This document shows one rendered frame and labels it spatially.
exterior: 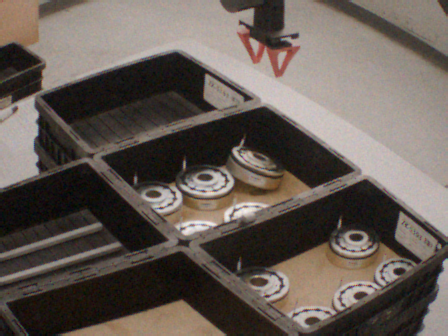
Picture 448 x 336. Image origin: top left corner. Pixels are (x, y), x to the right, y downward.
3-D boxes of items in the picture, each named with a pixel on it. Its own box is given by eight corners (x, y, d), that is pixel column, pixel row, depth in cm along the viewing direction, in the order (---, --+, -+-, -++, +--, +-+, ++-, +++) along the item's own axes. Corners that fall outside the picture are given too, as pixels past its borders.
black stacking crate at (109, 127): (174, 94, 225) (178, 50, 219) (259, 154, 205) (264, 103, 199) (32, 143, 204) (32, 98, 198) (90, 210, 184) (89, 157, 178)
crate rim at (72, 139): (177, 56, 220) (178, 47, 219) (264, 111, 200) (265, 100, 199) (31, 105, 199) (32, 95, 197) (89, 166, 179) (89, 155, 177)
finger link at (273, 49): (272, 86, 175) (273, 41, 170) (246, 70, 180) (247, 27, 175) (301, 78, 179) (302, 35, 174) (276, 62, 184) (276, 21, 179)
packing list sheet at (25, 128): (65, 81, 254) (65, 80, 254) (108, 111, 240) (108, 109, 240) (-19, 119, 234) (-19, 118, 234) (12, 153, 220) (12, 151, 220)
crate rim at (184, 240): (265, 111, 200) (265, 100, 199) (364, 183, 180) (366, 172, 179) (89, 166, 179) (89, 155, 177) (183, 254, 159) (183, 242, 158)
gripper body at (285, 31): (272, 46, 171) (273, 12, 167) (237, 26, 178) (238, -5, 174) (300, 40, 175) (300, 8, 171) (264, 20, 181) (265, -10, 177)
